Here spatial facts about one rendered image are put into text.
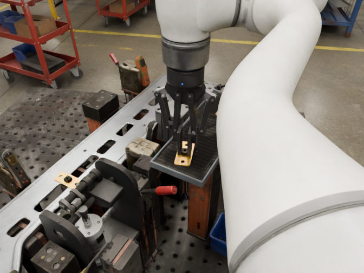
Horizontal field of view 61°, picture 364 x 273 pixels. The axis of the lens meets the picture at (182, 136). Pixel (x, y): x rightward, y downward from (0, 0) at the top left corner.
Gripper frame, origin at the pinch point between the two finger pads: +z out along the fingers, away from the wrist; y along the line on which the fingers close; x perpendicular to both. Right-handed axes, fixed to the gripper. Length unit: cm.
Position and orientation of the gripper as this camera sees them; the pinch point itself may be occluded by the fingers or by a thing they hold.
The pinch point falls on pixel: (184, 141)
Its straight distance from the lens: 73.1
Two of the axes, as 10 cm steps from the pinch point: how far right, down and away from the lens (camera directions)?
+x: -1.8, 6.4, -7.5
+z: 0.0, 7.6, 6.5
